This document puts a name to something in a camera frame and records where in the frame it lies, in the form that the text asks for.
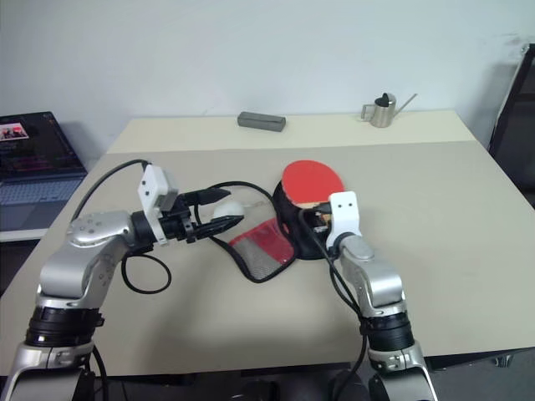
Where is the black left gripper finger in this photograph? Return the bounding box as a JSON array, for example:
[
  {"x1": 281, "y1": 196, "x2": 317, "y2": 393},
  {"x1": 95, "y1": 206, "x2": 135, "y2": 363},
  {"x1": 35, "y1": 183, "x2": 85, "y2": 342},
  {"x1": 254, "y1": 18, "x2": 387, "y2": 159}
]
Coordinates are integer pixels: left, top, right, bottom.
[
  {"x1": 186, "y1": 187, "x2": 232, "y2": 207},
  {"x1": 191, "y1": 215, "x2": 245, "y2": 243}
]

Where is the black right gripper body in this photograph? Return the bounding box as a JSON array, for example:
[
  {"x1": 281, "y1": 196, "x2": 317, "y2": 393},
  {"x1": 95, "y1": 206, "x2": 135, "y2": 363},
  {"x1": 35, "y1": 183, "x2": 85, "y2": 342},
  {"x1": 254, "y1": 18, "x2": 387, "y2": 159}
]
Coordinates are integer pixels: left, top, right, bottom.
[{"x1": 301, "y1": 207, "x2": 334, "y2": 235}]

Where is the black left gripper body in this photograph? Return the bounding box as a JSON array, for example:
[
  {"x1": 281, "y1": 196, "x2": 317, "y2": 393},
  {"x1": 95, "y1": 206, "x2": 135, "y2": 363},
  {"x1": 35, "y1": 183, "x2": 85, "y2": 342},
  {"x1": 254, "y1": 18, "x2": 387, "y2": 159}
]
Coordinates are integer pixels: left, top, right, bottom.
[{"x1": 160, "y1": 191, "x2": 201, "y2": 246}]

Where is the white table tennis ball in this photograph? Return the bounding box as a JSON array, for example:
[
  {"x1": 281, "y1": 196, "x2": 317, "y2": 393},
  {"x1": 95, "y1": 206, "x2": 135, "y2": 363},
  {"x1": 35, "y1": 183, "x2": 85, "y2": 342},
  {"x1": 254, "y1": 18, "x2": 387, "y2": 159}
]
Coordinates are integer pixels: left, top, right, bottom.
[{"x1": 211, "y1": 201, "x2": 245, "y2": 223}]

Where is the red black paddle case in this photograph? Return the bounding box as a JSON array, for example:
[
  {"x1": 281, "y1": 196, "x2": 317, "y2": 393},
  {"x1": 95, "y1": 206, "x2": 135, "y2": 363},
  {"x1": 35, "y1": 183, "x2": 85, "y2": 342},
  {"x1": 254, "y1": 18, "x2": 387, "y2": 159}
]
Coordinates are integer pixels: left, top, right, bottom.
[{"x1": 206, "y1": 180, "x2": 340, "y2": 283}]

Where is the red table tennis paddle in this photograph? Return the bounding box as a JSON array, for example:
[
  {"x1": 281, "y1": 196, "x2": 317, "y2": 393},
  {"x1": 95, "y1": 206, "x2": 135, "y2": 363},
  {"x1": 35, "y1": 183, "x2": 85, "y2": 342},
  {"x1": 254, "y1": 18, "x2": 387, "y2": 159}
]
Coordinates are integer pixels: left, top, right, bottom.
[{"x1": 281, "y1": 159, "x2": 346, "y2": 212}]

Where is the grey oblong case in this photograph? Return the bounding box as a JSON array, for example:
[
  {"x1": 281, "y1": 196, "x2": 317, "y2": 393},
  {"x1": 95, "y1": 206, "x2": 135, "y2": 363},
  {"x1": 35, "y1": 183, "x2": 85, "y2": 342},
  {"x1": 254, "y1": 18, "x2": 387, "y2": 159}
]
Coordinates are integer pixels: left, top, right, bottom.
[{"x1": 237, "y1": 111, "x2": 288, "y2": 134}]

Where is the silver metal watering can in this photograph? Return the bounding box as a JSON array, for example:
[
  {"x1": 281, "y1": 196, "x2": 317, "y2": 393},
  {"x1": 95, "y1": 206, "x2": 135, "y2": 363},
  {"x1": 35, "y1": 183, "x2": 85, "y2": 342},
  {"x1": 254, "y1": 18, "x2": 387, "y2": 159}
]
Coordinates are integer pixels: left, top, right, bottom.
[{"x1": 359, "y1": 92, "x2": 419, "y2": 129}]

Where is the white side desk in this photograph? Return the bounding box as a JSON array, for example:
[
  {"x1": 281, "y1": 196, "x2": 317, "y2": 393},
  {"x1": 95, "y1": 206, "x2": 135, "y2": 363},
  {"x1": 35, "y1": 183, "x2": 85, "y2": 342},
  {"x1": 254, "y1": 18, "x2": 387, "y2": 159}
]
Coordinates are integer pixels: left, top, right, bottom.
[{"x1": 0, "y1": 227, "x2": 55, "y2": 243}]

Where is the open laptop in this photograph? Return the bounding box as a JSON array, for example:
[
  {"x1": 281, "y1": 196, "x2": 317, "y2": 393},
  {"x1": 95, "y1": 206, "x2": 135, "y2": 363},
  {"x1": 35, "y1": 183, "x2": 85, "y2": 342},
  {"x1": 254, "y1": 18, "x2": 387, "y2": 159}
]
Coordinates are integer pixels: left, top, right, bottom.
[{"x1": 0, "y1": 110, "x2": 90, "y2": 232}]

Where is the black chair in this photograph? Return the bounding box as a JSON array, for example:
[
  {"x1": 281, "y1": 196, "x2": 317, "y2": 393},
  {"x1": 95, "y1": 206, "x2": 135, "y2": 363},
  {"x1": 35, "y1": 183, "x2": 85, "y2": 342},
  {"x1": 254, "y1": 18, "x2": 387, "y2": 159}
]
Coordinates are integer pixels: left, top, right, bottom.
[{"x1": 487, "y1": 41, "x2": 535, "y2": 210}]

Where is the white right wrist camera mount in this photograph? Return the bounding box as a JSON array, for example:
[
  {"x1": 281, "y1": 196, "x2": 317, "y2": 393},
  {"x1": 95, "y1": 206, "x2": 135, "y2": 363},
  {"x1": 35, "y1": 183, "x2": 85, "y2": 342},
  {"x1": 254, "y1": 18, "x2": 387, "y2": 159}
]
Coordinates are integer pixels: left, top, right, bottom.
[{"x1": 324, "y1": 190, "x2": 363, "y2": 248}]

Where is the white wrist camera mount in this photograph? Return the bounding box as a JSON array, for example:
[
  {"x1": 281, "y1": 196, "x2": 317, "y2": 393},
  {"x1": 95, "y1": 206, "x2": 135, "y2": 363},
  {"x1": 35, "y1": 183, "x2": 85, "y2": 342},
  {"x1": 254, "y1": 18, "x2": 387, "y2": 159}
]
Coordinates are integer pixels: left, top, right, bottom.
[
  {"x1": 324, "y1": 190, "x2": 363, "y2": 248},
  {"x1": 136, "y1": 165, "x2": 180, "y2": 246}
]

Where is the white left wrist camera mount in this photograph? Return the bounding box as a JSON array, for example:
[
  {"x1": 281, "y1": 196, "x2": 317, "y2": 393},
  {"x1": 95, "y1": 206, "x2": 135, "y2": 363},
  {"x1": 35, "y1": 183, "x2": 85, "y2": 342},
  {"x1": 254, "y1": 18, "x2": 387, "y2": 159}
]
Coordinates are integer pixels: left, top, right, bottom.
[{"x1": 136, "y1": 165, "x2": 180, "y2": 246}]

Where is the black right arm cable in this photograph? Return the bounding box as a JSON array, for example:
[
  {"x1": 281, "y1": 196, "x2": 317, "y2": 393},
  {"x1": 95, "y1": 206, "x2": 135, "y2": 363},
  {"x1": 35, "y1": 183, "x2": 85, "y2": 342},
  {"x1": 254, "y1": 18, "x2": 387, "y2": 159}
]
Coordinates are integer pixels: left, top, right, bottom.
[{"x1": 298, "y1": 208, "x2": 371, "y2": 401}]

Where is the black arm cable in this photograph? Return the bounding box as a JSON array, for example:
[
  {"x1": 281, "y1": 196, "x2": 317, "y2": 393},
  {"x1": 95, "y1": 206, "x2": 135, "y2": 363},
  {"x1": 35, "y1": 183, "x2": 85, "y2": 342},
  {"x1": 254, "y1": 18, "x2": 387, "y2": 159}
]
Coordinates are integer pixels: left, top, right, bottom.
[
  {"x1": 298, "y1": 208, "x2": 371, "y2": 401},
  {"x1": 70, "y1": 158, "x2": 173, "y2": 401}
]

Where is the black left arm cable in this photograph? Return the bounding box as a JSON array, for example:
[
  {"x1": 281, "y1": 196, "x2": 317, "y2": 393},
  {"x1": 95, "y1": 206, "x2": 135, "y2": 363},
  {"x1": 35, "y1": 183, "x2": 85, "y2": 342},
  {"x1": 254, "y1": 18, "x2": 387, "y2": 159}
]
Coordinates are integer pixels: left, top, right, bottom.
[{"x1": 70, "y1": 158, "x2": 173, "y2": 401}]

